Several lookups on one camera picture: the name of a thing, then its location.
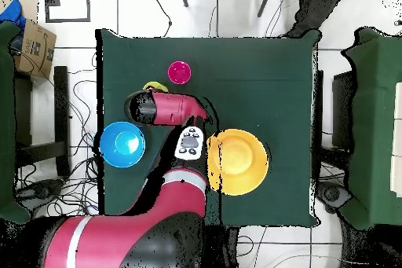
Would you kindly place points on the plain cardboard box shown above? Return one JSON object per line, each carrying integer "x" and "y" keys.
{"x": 29, "y": 7}

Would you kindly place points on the printed cardboard box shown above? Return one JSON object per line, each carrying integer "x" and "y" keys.
{"x": 34, "y": 51}

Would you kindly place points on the red plastic cup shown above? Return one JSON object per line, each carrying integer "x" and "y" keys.
{"x": 179, "y": 72}

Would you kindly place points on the green cloth on side table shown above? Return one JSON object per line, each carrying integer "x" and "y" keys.
{"x": 6, "y": 123}
{"x": 373, "y": 123}

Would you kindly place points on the yellow ribbed plastic cup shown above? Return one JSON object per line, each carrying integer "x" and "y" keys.
{"x": 155, "y": 85}

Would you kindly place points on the blue bag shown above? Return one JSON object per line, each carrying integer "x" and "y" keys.
{"x": 12, "y": 13}

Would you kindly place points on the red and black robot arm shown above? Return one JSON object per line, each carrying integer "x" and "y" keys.
{"x": 169, "y": 107}

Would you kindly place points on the large yellow plastic bowl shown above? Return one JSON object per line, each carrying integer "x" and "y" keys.
{"x": 238, "y": 161}

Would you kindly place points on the black stool frame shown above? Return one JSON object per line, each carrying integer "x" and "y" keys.
{"x": 61, "y": 107}

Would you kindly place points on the person's leg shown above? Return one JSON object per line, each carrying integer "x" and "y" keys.
{"x": 314, "y": 7}

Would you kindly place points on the dark green tablecloth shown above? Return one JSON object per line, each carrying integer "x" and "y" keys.
{"x": 267, "y": 60}

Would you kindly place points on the large blue plastic bowl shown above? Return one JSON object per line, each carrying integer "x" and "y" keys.
{"x": 122, "y": 144}

